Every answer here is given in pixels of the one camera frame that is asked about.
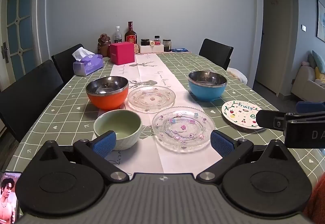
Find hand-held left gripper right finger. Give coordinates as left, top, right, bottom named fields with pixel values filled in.
left=197, top=130, right=292, bottom=184

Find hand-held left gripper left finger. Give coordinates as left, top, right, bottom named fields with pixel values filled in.
left=38, top=131, right=129, bottom=184

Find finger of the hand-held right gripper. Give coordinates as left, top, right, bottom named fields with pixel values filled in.
left=285, top=101, right=325, bottom=121
left=256, top=110, right=286, bottom=130

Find white fruit print plate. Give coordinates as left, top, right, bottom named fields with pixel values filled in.
left=221, top=100, right=264, bottom=130

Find green ceramic bowl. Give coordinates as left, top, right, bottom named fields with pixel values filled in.
left=93, top=109, right=143, bottom=151

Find flowered glass plate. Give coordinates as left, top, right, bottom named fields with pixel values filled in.
left=152, top=106, right=216, bottom=151
left=127, top=85, right=176, bottom=113

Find orange steel bowl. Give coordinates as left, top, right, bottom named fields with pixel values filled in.
left=86, top=76, right=129, bottom=110

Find blue steel bowl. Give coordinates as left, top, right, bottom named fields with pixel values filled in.
left=188, top=71, right=227, bottom=102

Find beige sofa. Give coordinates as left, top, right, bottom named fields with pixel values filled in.
left=291, top=64, right=325, bottom=103

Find teal cushion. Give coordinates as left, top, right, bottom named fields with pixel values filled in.
left=308, top=51, right=325, bottom=75

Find person's orange clothing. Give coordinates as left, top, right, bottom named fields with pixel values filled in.
left=303, top=172, right=325, bottom=224

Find purple tissue pack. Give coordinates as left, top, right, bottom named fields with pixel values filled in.
left=72, top=47, right=104, bottom=77

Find black chair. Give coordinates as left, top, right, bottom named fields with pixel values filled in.
left=0, top=60, right=64, bottom=143
left=51, top=44, right=84, bottom=82
left=199, top=38, right=234, bottom=71

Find wooden door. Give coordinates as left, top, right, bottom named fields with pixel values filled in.
left=255, top=0, right=292, bottom=95

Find white deer print table runner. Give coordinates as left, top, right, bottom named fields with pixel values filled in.
left=104, top=53, right=224, bottom=176

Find framed picture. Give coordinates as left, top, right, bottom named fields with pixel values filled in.
left=316, top=0, right=325, bottom=43

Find pink box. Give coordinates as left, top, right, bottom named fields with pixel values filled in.
left=110, top=42, right=135, bottom=65

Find brown bear flask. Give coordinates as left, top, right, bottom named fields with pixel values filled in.
left=97, top=34, right=112, bottom=58

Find white box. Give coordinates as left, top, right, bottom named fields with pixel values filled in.
left=138, top=44, right=164, bottom=54

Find smartphone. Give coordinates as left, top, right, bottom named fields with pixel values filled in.
left=0, top=171, right=23, bottom=224

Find clear water bottle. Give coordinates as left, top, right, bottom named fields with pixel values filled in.
left=113, top=26, right=122, bottom=43

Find red label liquor bottle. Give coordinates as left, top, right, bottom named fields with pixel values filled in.
left=124, top=21, right=138, bottom=44

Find glass panel door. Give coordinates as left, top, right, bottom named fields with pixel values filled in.
left=0, top=0, right=42, bottom=82

